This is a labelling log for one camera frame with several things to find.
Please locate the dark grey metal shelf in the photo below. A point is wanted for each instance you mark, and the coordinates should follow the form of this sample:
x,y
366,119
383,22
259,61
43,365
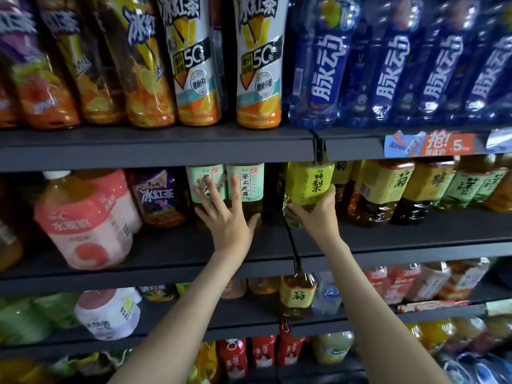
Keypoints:
x,y
160,146

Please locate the pink squat drink bottle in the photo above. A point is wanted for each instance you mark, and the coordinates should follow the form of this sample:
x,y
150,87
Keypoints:
x,y
80,224

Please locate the white squat drink bottle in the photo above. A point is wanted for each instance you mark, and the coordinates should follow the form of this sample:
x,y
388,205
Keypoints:
x,y
108,314

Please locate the orange promotional price tag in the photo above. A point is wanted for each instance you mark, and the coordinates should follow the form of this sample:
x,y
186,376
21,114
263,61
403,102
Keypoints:
x,y
432,144

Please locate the brown tea bottle yellow label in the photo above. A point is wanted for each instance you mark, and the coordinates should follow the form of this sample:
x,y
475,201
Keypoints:
x,y
344,180
380,192

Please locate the person's right forearm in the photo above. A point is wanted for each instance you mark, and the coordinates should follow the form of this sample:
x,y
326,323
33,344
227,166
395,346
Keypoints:
x,y
384,324

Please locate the tea bottle green white label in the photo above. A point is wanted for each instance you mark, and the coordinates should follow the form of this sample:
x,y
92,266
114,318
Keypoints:
x,y
462,184
489,184

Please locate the person's left forearm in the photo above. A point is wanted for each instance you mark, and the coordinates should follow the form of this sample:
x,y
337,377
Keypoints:
x,y
188,328

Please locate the group of green squat bottles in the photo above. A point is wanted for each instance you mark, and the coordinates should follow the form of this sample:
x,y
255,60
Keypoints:
x,y
36,316

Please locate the row of dark blue sports bottles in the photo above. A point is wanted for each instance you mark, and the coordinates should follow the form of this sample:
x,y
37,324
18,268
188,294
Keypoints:
x,y
400,60

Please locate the orange squat drink bottle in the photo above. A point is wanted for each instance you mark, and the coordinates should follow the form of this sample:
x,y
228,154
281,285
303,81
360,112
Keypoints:
x,y
8,236

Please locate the person's left hand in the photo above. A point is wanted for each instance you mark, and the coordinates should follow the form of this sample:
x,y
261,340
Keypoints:
x,y
228,232

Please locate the yellow tea bottle lime label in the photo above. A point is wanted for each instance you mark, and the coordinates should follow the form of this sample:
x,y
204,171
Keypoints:
x,y
308,184

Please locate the purple label fruit drink bottle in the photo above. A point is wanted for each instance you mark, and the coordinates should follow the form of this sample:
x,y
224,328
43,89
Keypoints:
x,y
6,100

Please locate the person's right hand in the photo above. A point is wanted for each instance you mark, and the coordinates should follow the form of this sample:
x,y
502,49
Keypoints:
x,y
320,224

